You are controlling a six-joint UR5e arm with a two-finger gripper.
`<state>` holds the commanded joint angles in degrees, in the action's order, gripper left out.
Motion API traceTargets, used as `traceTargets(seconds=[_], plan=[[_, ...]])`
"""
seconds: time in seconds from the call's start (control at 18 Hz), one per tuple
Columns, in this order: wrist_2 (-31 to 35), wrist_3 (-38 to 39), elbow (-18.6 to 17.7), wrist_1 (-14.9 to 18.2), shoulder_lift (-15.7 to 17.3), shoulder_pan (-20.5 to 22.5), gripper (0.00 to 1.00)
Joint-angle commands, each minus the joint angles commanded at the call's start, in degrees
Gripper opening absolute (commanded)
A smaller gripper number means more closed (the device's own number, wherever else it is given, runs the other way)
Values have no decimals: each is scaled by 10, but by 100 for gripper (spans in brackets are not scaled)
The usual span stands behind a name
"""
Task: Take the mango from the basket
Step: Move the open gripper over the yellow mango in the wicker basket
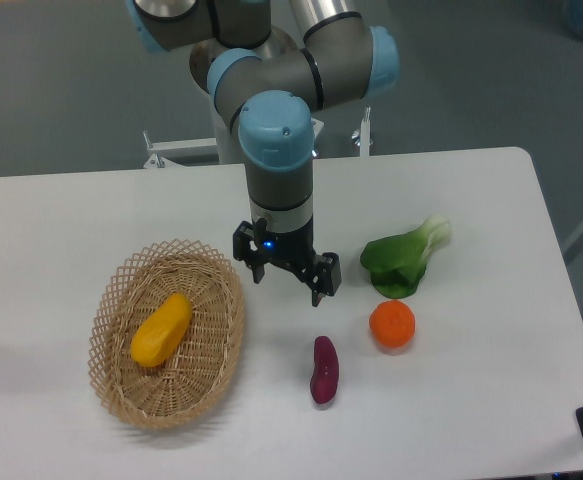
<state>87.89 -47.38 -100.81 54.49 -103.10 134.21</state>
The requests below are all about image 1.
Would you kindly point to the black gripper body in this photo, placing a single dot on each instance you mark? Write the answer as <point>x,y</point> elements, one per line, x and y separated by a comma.
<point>290,251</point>

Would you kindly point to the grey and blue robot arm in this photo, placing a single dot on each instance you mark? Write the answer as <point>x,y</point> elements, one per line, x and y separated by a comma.
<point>267,104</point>

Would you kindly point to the oval woven wicker basket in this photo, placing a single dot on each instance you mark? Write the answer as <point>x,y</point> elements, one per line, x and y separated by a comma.
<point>195,377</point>

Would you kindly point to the purple sweet potato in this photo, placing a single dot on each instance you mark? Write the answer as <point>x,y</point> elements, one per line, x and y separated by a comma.
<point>325,375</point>

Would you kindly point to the orange round fruit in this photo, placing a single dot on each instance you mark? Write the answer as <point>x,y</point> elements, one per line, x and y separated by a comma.
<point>392,324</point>

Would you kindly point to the yellow mango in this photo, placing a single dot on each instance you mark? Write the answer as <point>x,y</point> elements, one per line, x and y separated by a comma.
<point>159,335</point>

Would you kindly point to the green bok choy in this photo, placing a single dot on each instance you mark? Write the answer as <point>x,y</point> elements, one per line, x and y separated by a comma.
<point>397,263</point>

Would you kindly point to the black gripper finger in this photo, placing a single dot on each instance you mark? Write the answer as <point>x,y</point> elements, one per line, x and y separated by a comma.
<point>248,247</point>
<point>322,275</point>

